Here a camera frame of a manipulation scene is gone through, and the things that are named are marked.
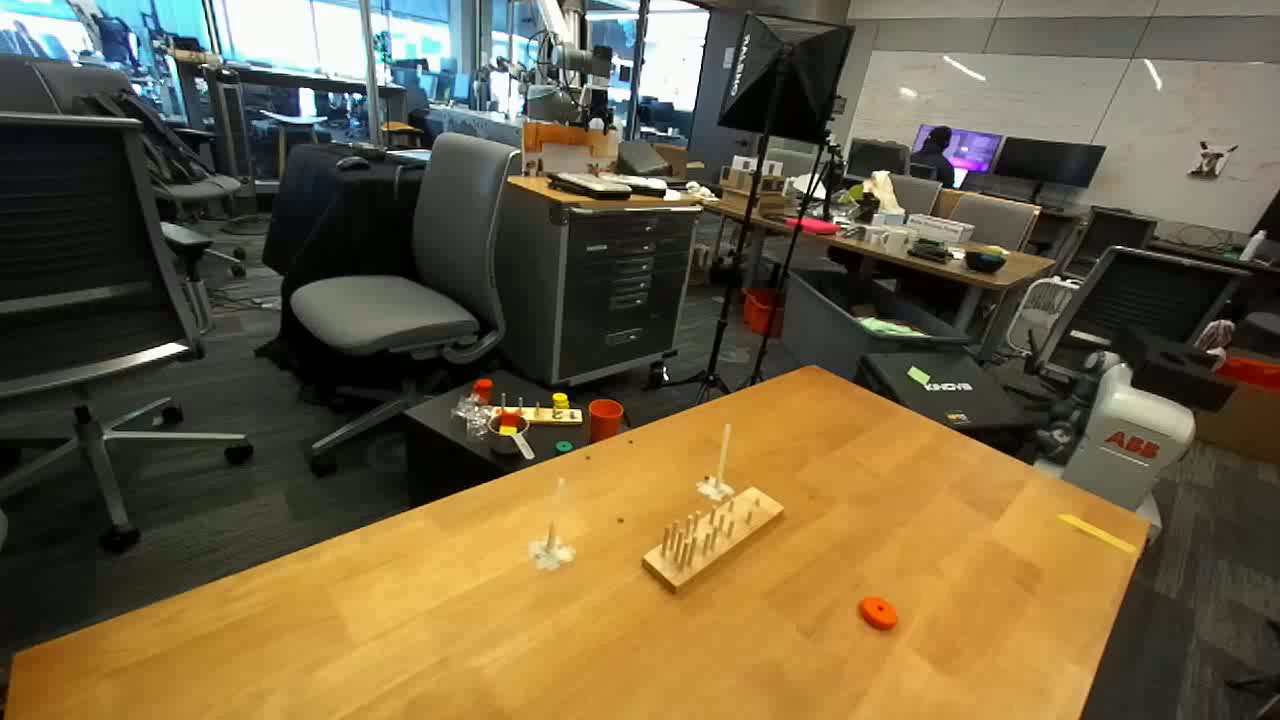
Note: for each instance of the monitor with purple screen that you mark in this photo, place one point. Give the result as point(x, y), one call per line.
point(959, 145)

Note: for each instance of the grey rolling drawer cabinet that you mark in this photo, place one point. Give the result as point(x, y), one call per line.
point(594, 284)

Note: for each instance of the wooden toy bar yellow blocks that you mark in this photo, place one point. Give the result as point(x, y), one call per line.
point(555, 413)

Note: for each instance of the white ABB robot base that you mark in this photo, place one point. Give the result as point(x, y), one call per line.
point(1126, 443)

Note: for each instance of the black draped cloth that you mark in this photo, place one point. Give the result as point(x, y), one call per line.
point(340, 212)

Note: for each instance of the grey storage bin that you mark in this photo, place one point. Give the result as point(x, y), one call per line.
point(843, 321)

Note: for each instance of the grey padded office chair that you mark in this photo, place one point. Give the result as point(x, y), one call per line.
point(385, 313)

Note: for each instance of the black computer monitor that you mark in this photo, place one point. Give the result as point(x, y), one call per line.
point(1054, 160)

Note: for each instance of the wooden peg board with dowels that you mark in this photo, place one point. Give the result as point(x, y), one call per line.
point(715, 539)

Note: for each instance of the orange disc with hole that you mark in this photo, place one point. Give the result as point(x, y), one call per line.
point(876, 612)

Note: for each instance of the wooden desk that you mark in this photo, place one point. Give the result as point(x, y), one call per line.
point(935, 263)

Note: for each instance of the red and white toy peg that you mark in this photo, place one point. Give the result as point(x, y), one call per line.
point(509, 424)

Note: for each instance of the orange cup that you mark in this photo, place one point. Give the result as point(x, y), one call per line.
point(606, 417)

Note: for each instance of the black mesh office chair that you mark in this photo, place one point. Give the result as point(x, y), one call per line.
point(1153, 300)
point(80, 266)

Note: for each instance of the clear plastic bag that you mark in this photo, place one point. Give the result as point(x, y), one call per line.
point(468, 417)

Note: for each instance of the orange cardboard box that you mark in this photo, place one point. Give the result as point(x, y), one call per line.
point(566, 142)

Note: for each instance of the black softbox light on stand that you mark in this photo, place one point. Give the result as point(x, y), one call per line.
point(793, 83)

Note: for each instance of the yellow tape strip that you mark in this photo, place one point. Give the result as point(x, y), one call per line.
point(1098, 535)

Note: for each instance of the red knob toy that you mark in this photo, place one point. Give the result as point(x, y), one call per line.
point(483, 388)

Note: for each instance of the red bucket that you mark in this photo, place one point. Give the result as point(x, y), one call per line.
point(763, 311)

